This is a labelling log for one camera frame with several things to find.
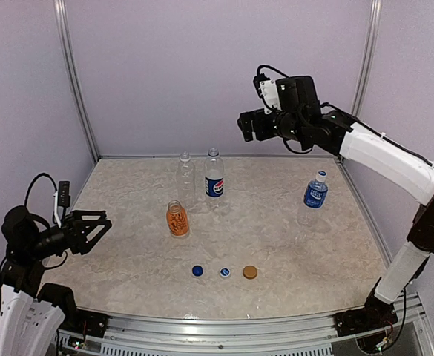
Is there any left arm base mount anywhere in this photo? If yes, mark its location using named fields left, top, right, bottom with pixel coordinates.
left=37, top=283, right=109, bottom=338

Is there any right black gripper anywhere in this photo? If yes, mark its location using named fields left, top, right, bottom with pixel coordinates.
left=238, top=108, right=304, bottom=142

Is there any blue label water bottle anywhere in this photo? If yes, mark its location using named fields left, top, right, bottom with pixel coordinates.
left=297, top=170, right=329, bottom=227

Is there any Pepsi bottle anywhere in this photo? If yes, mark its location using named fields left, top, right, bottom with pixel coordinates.
left=204, top=148, right=224, bottom=209

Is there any left camera cable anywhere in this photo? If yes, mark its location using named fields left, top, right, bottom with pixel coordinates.
left=23, top=172, right=59, bottom=208

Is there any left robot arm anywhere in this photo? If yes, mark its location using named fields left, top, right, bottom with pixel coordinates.
left=0, top=205, right=112, bottom=355

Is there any clear plastic bottle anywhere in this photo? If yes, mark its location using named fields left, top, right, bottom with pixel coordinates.
left=176, top=151, right=197, bottom=210

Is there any right aluminium post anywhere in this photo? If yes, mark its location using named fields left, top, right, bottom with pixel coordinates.
left=351, top=0, right=382, bottom=117

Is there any orange juice bottle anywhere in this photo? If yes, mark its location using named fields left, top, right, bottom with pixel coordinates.
left=166, top=200, right=190, bottom=238

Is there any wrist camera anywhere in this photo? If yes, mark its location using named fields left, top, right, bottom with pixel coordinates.
left=253, top=74, right=280, bottom=114
left=53, top=181, right=70, bottom=228

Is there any aluminium front rail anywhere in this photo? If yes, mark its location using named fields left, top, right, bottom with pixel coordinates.
left=7, top=292, right=434, bottom=356

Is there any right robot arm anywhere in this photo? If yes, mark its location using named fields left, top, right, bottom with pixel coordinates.
left=237, top=73, right=434, bottom=329

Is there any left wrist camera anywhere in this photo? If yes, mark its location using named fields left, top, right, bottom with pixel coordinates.
left=53, top=181, right=70, bottom=228

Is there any blue Pepsi bottle cap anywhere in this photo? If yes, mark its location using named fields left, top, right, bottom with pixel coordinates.
left=191, top=265, right=203, bottom=277

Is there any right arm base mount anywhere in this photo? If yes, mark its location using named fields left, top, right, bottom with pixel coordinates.
left=334, top=292, right=398, bottom=337

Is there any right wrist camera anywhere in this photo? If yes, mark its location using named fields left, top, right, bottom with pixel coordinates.
left=253, top=74, right=280, bottom=114

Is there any left aluminium post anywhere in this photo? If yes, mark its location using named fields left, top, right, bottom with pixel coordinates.
left=53, top=0, right=101, bottom=165

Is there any aluminium post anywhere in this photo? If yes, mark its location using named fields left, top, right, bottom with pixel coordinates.
left=351, top=0, right=382, bottom=117
left=53, top=0, right=101, bottom=165

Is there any gold bottle cap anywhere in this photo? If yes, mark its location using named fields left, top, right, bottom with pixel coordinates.
left=243, top=265, right=257, bottom=280

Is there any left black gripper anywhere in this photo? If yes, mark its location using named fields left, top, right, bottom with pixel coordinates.
left=27, top=209, right=110, bottom=260

